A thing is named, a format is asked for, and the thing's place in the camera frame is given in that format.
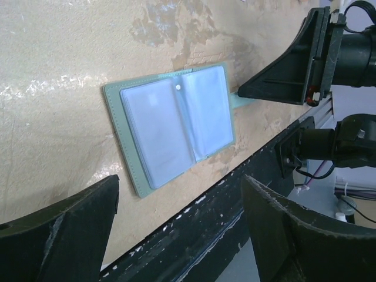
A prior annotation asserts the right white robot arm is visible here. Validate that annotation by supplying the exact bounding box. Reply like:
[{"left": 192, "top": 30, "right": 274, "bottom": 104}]
[{"left": 238, "top": 7, "right": 375, "bottom": 176}]

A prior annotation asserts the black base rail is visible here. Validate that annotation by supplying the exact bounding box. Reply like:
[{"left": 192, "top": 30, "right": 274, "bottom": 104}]
[{"left": 99, "top": 116, "right": 317, "bottom": 282}]

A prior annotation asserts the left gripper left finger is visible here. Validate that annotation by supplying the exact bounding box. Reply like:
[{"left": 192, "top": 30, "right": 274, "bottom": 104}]
[{"left": 1, "top": 175, "right": 119, "bottom": 281}]

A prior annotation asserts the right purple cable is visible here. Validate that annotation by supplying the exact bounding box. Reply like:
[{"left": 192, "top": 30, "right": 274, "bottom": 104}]
[{"left": 295, "top": 160, "right": 335, "bottom": 193}]

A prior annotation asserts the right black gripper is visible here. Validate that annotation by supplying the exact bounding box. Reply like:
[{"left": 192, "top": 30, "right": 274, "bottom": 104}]
[{"left": 237, "top": 7, "right": 375, "bottom": 106}]

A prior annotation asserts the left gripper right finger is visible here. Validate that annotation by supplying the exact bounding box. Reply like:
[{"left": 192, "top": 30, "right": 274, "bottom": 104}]
[{"left": 241, "top": 176, "right": 375, "bottom": 281}]

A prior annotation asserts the green card holder wallet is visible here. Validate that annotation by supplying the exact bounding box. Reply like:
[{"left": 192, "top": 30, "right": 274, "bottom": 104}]
[{"left": 103, "top": 63, "right": 251, "bottom": 198}]

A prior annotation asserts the aluminium frame rail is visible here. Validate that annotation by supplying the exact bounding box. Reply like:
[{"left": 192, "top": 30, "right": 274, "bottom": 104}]
[{"left": 298, "top": 94, "right": 335, "bottom": 129}]

